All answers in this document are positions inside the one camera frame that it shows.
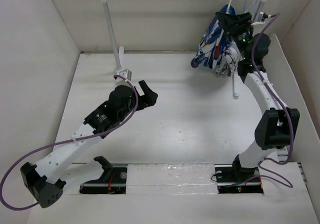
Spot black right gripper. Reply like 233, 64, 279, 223
217, 11, 254, 60

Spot wooden clothes hanger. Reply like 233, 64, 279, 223
216, 0, 232, 47

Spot blue red white patterned trousers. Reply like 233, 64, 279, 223
190, 16, 230, 69

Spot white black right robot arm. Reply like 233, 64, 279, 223
215, 12, 300, 186

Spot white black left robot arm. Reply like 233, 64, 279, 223
20, 80, 158, 208

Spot black white newspaper print garment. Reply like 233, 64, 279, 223
214, 41, 242, 77

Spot light blue wire hanger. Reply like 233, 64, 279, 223
243, 0, 260, 17

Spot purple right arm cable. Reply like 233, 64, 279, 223
251, 12, 294, 189

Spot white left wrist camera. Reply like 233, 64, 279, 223
115, 69, 132, 82

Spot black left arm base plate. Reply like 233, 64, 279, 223
79, 156, 128, 195

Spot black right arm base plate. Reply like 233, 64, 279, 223
211, 164, 264, 194

